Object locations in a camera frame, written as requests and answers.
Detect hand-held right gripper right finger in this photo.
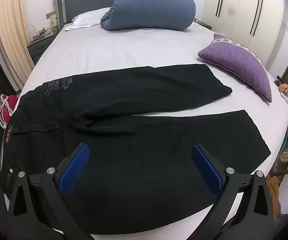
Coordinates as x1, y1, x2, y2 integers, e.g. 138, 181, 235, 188
191, 144, 282, 240

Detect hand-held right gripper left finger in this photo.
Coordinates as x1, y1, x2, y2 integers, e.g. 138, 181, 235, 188
8, 142, 94, 240

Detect black pants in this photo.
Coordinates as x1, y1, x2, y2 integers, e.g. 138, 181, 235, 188
0, 64, 271, 238

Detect red bag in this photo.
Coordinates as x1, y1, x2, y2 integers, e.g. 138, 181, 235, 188
0, 94, 21, 128

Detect orange cloth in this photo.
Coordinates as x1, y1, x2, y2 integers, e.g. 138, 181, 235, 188
266, 176, 281, 217

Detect purple cushion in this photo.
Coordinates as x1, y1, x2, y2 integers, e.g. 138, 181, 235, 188
198, 33, 272, 103

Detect grey nightstand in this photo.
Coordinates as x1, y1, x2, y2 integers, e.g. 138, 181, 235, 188
193, 18, 212, 30
27, 31, 59, 65

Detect beige curtain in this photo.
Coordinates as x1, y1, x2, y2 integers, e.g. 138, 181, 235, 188
0, 0, 36, 90

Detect bed with white sheet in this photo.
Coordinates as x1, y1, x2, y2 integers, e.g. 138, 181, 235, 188
16, 17, 288, 240

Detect white pillow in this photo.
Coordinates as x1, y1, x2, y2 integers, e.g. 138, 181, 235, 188
65, 7, 113, 31

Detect white wardrobe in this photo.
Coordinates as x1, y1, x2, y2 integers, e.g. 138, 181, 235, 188
201, 0, 288, 78

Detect blue folded duvet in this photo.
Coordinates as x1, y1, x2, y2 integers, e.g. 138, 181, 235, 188
100, 0, 196, 32

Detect white wire basket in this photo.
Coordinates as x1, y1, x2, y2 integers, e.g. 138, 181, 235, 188
28, 25, 54, 40

